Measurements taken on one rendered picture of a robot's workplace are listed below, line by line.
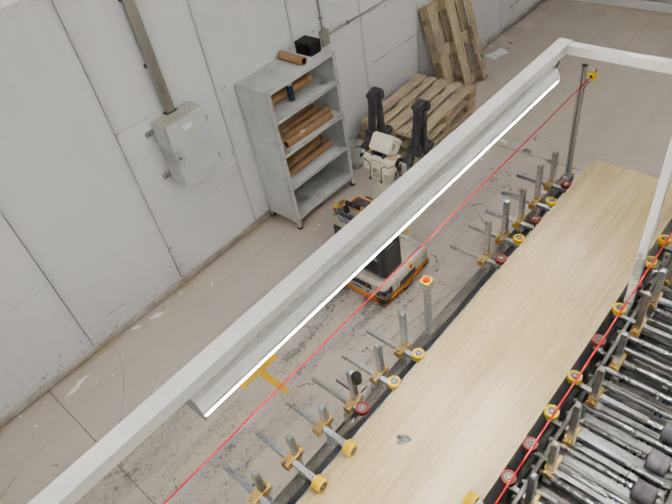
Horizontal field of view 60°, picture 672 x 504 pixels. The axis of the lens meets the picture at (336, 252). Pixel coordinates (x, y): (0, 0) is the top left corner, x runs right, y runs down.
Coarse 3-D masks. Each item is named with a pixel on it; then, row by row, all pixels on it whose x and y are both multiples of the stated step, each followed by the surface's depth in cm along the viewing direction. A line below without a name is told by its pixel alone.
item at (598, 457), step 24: (648, 288) 378; (624, 384) 357; (648, 384) 343; (600, 408) 336; (624, 432) 336; (648, 432) 322; (600, 456) 316; (624, 456) 314; (600, 480) 307; (648, 480) 314
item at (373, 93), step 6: (372, 90) 462; (378, 90) 460; (366, 96) 462; (372, 96) 458; (378, 96) 462; (372, 102) 461; (372, 108) 465; (372, 114) 468; (372, 120) 471; (372, 126) 474; (366, 132) 482; (372, 132) 476
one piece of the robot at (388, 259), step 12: (336, 204) 476; (348, 204) 462; (336, 216) 484; (336, 228) 494; (396, 240) 480; (384, 252) 472; (396, 252) 487; (372, 264) 491; (384, 264) 481; (396, 264) 495; (384, 276) 490
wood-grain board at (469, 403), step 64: (576, 192) 447; (640, 192) 437; (512, 256) 408; (576, 256) 399; (512, 320) 368; (576, 320) 361; (448, 384) 341; (512, 384) 335; (384, 448) 318; (448, 448) 312; (512, 448) 307
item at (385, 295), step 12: (408, 240) 526; (408, 252) 515; (420, 252) 515; (408, 264) 507; (420, 264) 522; (360, 276) 504; (372, 276) 500; (396, 276) 498; (408, 276) 512; (360, 288) 513; (384, 288) 491; (396, 288) 503; (384, 300) 500
